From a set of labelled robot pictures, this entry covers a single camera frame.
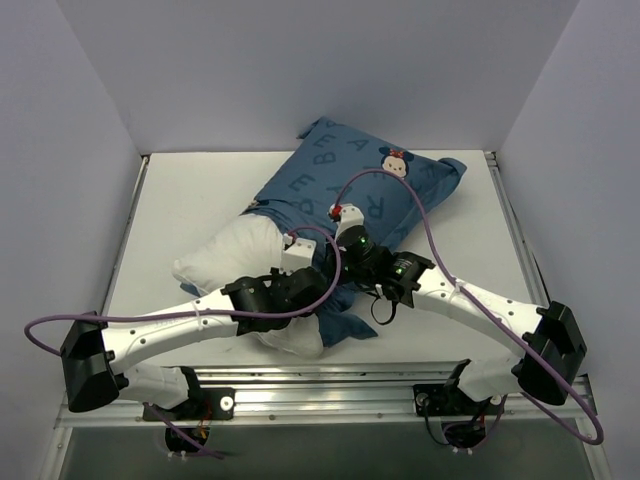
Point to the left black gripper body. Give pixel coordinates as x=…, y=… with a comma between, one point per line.
x=310, y=275

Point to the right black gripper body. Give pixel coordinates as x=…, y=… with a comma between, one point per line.
x=353, y=239

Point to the white pillow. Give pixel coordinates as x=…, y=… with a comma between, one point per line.
x=249, y=245

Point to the blue cartoon print pillowcase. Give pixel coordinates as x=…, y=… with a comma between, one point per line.
x=391, y=185

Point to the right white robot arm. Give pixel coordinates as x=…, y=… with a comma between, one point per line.
x=545, y=344

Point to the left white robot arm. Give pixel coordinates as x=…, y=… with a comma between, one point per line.
x=105, y=360

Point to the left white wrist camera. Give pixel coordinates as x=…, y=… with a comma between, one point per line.
x=297, y=254

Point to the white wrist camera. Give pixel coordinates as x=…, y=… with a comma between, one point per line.
x=297, y=254
x=345, y=216

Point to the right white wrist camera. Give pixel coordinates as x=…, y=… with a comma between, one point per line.
x=345, y=216

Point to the aluminium front rail frame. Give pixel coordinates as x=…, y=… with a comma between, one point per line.
x=307, y=394

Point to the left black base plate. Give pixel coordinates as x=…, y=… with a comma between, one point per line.
x=213, y=404

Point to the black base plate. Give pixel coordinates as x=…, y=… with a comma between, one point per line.
x=213, y=404
x=440, y=400

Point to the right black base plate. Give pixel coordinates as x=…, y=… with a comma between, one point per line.
x=440, y=400

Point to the right aluminium side rail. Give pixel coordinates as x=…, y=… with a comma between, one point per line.
x=534, y=281

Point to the aluminium side rail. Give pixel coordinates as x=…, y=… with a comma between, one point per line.
x=114, y=270
x=534, y=281

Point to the left aluminium side rail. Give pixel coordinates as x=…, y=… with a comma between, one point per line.
x=114, y=270

